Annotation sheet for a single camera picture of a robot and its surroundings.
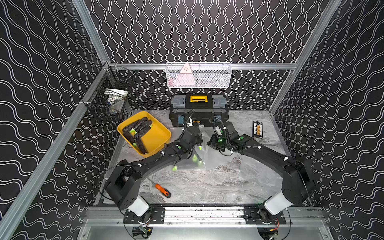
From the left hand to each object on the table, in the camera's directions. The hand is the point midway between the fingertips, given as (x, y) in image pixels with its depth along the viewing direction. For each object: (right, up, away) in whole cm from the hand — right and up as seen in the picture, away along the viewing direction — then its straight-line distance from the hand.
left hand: (198, 129), depth 83 cm
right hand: (+4, -8, +2) cm, 9 cm away
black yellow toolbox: (+2, +14, +18) cm, 23 cm away
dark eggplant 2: (+1, -10, +1) cm, 10 cm away
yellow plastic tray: (-37, -3, +23) cm, 44 cm away
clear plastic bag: (+10, -19, +8) cm, 23 cm away
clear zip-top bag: (-1, -19, +7) cm, 20 cm away
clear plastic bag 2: (+35, -30, +4) cm, 46 cm away
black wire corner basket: (-55, +34, +16) cm, 66 cm away
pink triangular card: (-8, +31, +7) cm, 33 cm away
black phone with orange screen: (+43, -1, +23) cm, 49 cm away
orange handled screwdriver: (-17, -34, -4) cm, 38 cm away
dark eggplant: (+2, -21, +7) cm, 22 cm away
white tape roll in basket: (-45, +18, -3) cm, 49 cm away
